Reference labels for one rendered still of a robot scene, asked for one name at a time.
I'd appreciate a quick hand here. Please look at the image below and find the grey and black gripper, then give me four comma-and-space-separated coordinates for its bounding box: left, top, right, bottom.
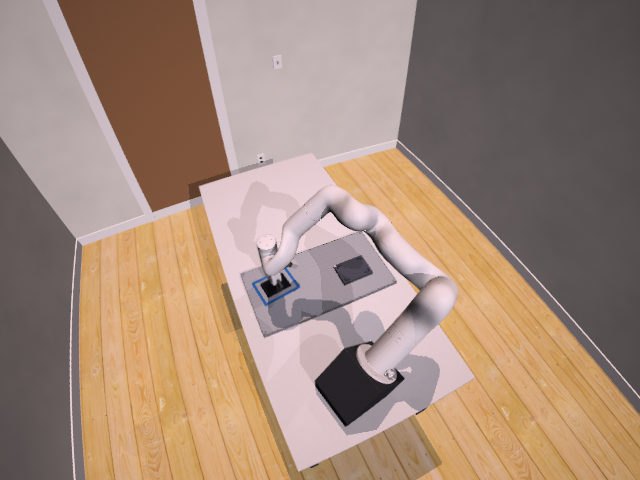
265, 272, 283, 293

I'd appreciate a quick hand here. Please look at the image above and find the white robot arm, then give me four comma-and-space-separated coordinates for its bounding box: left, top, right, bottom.
256, 185, 458, 384

